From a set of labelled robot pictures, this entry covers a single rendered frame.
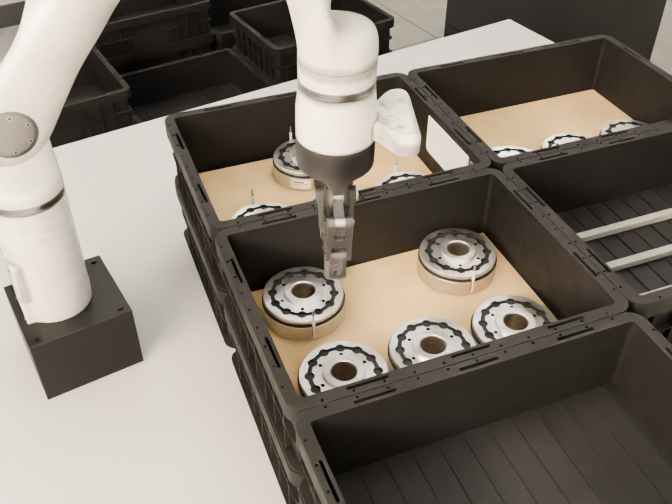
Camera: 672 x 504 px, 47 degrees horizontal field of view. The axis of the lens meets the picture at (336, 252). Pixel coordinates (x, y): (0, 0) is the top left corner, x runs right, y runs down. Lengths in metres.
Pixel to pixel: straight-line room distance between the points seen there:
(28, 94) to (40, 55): 0.04
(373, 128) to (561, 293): 0.39
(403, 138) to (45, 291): 0.54
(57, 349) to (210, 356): 0.21
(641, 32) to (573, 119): 1.58
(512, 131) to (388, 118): 0.67
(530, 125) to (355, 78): 0.76
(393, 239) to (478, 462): 0.35
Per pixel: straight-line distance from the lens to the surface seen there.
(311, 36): 0.65
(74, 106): 2.01
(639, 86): 1.45
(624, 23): 2.89
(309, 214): 0.98
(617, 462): 0.90
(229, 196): 1.19
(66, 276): 1.04
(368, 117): 0.70
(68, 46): 0.88
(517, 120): 1.41
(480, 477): 0.85
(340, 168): 0.71
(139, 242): 1.34
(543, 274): 1.02
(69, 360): 1.09
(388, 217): 1.03
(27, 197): 0.96
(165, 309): 1.21
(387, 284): 1.03
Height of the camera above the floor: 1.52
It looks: 40 degrees down
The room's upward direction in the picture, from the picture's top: straight up
